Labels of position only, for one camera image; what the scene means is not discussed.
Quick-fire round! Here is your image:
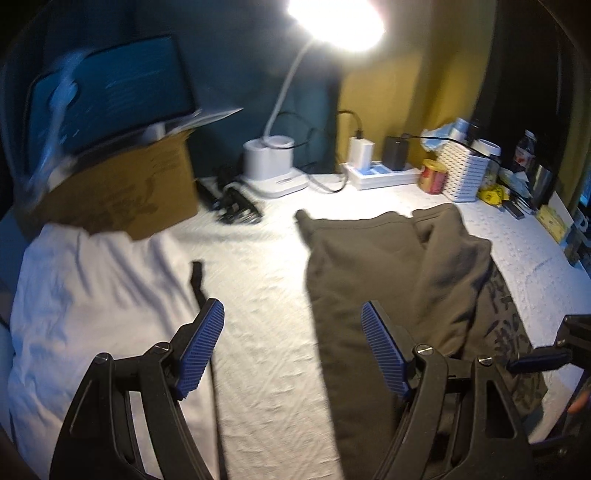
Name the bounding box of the brown cardboard box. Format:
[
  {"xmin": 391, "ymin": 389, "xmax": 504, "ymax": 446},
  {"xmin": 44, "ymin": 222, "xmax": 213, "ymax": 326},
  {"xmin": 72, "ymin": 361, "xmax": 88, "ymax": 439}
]
[{"xmin": 18, "ymin": 131, "xmax": 201, "ymax": 242}]

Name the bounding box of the white power strip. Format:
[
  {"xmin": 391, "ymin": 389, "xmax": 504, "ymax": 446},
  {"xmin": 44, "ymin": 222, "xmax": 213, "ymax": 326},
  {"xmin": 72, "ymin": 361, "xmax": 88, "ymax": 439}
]
[{"xmin": 344, "ymin": 162, "xmax": 421, "ymax": 190}]

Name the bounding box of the white desk lamp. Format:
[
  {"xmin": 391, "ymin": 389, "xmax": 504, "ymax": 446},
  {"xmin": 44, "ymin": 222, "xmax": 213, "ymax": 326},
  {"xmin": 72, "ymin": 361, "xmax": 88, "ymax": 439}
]
[{"xmin": 239, "ymin": 0, "xmax": 387, "ymax": 199}]

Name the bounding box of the white woven plastic basket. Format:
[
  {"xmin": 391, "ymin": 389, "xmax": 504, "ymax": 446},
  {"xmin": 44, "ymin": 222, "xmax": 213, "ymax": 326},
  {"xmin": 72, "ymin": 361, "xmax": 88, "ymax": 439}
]
[{"xmin": 438, "ymin": 142, "xmax": 489, "ymax": 203}]

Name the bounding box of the yellow curtain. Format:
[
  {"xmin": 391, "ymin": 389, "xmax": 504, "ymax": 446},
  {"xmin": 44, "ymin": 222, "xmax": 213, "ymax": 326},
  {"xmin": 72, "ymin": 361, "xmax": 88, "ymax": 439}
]
[{"xmin": 339, "ymin": 1, "xmax": 590, "ymax": 206}]

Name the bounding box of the black smartphone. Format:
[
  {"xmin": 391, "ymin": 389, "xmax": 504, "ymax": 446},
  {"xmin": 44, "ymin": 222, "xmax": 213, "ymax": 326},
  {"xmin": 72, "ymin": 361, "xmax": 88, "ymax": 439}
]
[{"xmin": 502, "ymin": 200, "xmax": 525, "ymax": 220}]

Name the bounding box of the stainless steel tumbler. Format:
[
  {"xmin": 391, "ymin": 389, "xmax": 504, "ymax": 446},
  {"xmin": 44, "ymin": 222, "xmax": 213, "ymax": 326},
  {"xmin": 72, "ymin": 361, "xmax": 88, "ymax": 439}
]
[{"xmin": 532, "ymin": 165, "xmax": 555, "ymax": 209}]

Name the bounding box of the dark teal curtain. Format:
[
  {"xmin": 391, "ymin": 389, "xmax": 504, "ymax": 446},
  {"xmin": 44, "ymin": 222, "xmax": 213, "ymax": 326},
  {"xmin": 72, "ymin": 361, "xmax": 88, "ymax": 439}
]
[{"xmin": 133, "ymin": 0, "xmax": 346, "ymax": 179}]

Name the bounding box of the black bundled cable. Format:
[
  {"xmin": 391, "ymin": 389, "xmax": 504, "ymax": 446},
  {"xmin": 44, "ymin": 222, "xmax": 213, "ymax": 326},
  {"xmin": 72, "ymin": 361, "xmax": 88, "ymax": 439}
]
[{"xmin": 197, "ymin": 170, "xmax": 266, "ymax": 226}]

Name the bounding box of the yellow tissue box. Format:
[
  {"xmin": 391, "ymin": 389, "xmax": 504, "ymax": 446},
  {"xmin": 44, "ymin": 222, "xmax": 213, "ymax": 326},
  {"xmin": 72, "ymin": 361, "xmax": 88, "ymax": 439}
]
[{"xmin": 536, "ymin": 192, "xmax": 574, "ymax": 244}]

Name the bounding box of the black charger cable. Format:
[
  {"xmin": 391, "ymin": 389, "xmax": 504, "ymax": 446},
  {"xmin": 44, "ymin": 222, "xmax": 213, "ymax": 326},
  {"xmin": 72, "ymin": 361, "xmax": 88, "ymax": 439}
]
[{"xmin": 271, "ymin": 109, "xmax": 505, "ymax": 194}]

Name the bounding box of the brown t-shirt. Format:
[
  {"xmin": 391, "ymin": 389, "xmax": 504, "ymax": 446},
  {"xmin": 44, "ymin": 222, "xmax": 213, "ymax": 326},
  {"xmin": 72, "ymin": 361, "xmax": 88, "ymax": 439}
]
[{"xmin": 295, "ymin": 204, "xmax": 532, "ymax": 479}]

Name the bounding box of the crumpled tissue pack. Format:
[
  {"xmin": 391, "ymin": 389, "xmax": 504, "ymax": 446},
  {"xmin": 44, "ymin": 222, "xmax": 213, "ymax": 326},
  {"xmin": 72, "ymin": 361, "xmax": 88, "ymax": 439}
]
[{"xmin": 498, "ymin": 168, "xmax": 531, "ymax": 198}]

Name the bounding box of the red round tin can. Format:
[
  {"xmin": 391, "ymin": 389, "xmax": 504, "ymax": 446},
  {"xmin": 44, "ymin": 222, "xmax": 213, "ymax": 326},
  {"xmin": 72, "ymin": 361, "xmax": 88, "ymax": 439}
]
[{"xmin": 418, "ymin": 159, "xmax": 448, "ymax": 195}]

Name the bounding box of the white folded cloth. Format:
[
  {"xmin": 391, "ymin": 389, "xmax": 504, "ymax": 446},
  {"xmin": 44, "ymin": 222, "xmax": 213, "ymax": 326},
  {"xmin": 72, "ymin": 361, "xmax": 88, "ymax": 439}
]
[{"xmin": 7, "ymin": 224, "xmax": 198, "ymax": 479}]

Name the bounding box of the white charger plug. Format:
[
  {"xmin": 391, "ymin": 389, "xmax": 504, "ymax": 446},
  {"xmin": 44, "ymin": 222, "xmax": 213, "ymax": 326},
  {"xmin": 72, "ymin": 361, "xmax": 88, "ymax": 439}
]
[{"xmin": 348, "ymin": 137, "xmax": 375, "ymax": 172}]

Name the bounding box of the person's hand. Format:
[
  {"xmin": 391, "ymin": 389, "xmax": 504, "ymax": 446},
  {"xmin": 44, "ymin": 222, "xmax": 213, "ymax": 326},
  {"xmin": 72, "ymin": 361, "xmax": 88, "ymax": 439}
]
[{"xmin": 568, "ymin": 390, "xmax": 590, "ymax": 415}]

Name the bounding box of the black power adapter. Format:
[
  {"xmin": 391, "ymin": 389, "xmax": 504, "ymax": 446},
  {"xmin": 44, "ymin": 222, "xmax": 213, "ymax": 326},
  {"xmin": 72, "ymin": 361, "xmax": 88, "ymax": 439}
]
[{"xmin": 382, "ymin": 136, "xmax": 410, "ymax": 171}]

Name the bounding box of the clear jar white lid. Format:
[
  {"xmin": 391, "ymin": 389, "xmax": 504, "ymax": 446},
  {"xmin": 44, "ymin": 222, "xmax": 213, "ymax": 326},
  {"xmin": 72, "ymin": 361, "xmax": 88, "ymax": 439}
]
[{"xmin": 471, "ymin": 139, "xmax": 501, "ymax": 191}]

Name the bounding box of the yellow snack bag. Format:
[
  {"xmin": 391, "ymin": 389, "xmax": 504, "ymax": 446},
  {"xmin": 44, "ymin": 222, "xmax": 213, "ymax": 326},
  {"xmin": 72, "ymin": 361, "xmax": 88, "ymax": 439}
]
[{"xmin": 477, "ymin": 184, "xmax": 510, "ymax": 208}]

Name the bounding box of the plastic water bottle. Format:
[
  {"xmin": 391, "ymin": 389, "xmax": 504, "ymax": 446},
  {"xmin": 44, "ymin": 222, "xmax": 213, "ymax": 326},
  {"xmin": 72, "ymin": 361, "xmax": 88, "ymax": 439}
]
[{"xmin": 513, "ymin": 130, "xmax": 537, "ymax": 173}]

